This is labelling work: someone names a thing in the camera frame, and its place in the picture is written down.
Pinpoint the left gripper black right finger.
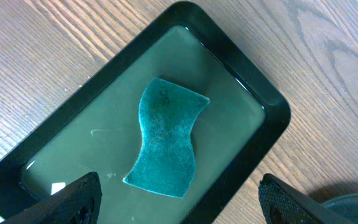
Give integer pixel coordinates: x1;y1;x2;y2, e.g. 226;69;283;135
259;174;351;224

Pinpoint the black rectangular tray with water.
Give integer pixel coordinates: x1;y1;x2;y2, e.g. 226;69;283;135
0;1;290;223

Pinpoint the green and yellow sponge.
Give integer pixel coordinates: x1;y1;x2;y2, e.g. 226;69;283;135
123;78;210;198

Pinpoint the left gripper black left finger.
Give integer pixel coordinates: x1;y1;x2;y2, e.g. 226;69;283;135
1;172;102;224

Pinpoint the round black serving tray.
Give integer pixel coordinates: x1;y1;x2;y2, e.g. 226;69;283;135
322;194;358;223

